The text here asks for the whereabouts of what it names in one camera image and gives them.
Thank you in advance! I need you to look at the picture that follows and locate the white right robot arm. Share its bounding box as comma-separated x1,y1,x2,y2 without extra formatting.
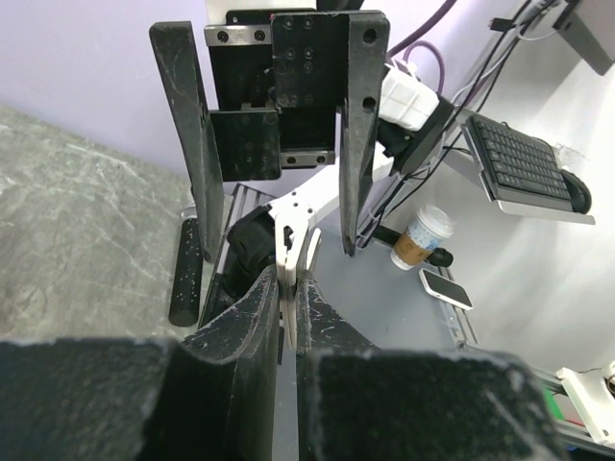
149,7,439,298

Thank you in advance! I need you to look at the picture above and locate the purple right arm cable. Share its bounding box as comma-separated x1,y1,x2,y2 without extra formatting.
386,0,460,97

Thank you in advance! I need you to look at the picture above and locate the aluminium frame rail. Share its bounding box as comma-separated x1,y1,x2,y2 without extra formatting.
441,268,615,452

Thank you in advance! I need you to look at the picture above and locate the metal bag clip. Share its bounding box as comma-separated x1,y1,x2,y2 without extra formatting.
268,189,321,350

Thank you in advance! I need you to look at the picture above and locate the paper coffee cup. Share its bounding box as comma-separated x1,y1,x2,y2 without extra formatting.
390,205,455,271

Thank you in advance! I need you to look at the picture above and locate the white smartphone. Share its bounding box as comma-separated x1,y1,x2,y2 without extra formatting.
419,269,474,310

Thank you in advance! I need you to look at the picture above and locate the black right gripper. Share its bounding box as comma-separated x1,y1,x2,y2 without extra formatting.
149,9,390,262

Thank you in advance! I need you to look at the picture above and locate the black computer keyboard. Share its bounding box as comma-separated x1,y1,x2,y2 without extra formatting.
463,114,572,211

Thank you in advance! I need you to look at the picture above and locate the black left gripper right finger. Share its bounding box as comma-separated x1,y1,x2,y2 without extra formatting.
296,276,567,460

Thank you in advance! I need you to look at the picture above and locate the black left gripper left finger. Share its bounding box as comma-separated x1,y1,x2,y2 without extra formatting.
1,267,279,460

